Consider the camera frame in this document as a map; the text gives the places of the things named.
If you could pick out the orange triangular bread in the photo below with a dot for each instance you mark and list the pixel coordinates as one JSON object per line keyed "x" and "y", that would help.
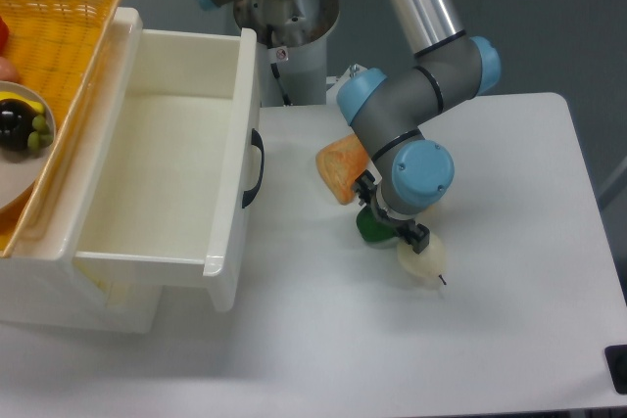
{"x": 339, "y": 164}

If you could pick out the dark purple mangosteen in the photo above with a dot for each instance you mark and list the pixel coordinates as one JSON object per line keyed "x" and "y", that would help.
{"x": 16, "y": 124}

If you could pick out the white plate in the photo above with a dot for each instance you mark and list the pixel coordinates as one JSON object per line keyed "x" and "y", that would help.
{"x": 19, "y": 170}

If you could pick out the green grapes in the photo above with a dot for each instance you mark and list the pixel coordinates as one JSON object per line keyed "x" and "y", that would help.
{"x": 40, "y": 136}

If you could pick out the white pear with stem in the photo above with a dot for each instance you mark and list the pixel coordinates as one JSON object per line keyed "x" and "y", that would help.
{"x": 430, "y": 266}

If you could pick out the white plastic drawer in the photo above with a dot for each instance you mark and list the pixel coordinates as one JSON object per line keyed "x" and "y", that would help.
{"x": 184, "y": 164}

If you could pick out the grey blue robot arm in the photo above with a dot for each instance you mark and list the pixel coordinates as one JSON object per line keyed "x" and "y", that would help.
{"x": 410, "y": 173}

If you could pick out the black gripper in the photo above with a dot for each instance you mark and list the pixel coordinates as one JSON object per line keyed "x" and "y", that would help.
{"x": 404, "y": 226}

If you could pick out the red tomato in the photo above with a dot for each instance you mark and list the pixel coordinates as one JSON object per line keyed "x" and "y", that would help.
{"x": 4, "y": 34}

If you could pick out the black corner object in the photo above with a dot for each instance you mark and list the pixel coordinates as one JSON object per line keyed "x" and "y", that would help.
{"x": 616, "y": 358}

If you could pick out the yellow fruit slice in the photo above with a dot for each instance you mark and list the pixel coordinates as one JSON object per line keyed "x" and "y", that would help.
{"x": 35, "y": 105}

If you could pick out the yellow woven basket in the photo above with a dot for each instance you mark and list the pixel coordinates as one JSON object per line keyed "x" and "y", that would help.
{"x": 56, "y": 46}

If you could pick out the green bell pepper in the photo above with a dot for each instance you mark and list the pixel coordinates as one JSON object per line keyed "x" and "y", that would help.
{"x": 371, "y": 230}

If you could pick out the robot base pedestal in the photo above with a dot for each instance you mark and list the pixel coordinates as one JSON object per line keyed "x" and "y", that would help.
{"x": 292, "y": 47}

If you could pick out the white drawer cabinet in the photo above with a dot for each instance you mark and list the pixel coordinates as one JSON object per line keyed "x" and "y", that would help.
{"x": 40, "y": 282}

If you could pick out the white metal bracket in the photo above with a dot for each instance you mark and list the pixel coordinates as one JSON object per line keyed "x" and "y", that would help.
{"x": 335, "y": 82}

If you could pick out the pink peach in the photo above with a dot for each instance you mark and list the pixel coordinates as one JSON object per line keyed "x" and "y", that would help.
{"x": 8, "y": 71}

